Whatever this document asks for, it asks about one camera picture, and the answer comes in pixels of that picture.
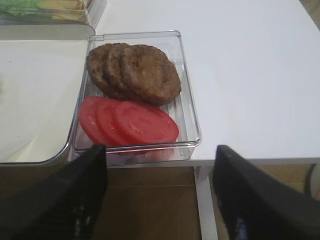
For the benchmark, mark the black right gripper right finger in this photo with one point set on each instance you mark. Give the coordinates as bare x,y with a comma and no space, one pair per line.
255,206

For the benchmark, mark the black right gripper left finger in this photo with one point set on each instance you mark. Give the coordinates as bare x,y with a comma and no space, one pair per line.
65,206

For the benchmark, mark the yellow cheese slice flat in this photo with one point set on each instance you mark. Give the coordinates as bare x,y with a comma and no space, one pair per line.
64,10

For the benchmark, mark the clear lettuce and cheese container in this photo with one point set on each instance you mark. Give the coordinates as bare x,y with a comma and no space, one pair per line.
41,12

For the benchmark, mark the left red tomato slice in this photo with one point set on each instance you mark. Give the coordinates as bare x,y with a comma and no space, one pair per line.
88,121

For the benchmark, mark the red tomato slice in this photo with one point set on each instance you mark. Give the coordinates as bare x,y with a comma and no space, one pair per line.
145,124
88,121
105,116

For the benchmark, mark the middle red tomato slice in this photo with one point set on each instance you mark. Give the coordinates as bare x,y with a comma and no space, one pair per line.
105,116

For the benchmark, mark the right red tomato slice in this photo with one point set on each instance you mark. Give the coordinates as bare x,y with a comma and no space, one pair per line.
145,124

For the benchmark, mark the clear patty and tomato container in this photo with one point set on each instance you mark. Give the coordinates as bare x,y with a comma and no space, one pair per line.
181,110

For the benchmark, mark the silver metal tray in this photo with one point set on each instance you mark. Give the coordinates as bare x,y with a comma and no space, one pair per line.
41,70

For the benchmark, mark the left brown patty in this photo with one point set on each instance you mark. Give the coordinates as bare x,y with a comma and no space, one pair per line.
95,67

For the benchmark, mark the brown patty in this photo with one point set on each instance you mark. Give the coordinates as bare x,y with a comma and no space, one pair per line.
148,72
113,70
95,67

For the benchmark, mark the right brown patty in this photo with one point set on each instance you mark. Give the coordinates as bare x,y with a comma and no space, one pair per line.
148,72

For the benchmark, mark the middle brown patty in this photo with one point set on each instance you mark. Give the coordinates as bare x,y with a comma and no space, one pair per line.
113,70

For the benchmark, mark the green lettuce leaf in container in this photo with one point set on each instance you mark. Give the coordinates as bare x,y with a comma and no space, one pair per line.
18,8

